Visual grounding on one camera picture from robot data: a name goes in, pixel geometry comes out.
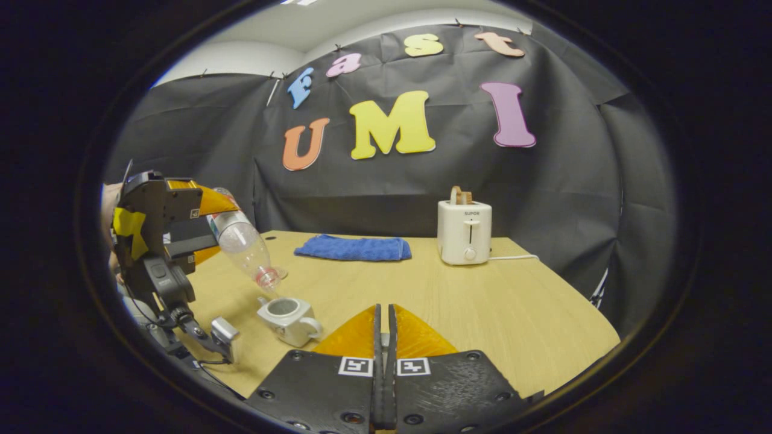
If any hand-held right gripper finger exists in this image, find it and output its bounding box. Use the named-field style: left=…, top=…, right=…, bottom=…
left=386, top=303, right=531, bottom=434
left=243, top=303, right=385, bottom=434

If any clear plastic water bottle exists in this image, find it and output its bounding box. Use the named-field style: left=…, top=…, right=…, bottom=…
left=208, top=187, right=289, bottom=294

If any blue towel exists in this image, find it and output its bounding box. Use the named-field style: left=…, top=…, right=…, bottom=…
left=294, top=234, right=413, bottom=262

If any white toaster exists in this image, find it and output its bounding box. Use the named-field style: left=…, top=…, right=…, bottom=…
left=437, top=200, right=493, bottom=266

